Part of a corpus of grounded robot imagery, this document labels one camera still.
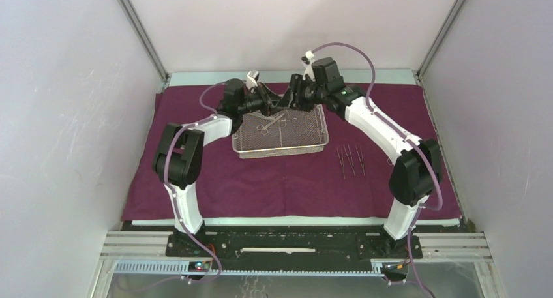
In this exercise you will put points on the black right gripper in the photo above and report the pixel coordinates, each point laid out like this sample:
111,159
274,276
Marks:
298,83

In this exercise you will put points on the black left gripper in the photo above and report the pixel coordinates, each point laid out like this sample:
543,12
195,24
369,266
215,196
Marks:
269,100

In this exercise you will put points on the steel surgical scissors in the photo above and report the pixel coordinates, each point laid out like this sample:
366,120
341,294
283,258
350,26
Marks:
269,120

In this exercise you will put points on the metal mesh instrument tray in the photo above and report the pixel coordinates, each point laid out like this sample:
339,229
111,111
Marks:
309,134

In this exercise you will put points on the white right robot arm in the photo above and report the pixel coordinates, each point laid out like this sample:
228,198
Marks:
416,162

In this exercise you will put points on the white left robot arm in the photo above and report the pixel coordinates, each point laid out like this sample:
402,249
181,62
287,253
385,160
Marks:
178,159

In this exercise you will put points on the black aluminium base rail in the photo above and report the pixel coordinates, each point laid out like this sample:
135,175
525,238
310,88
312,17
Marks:
287,252

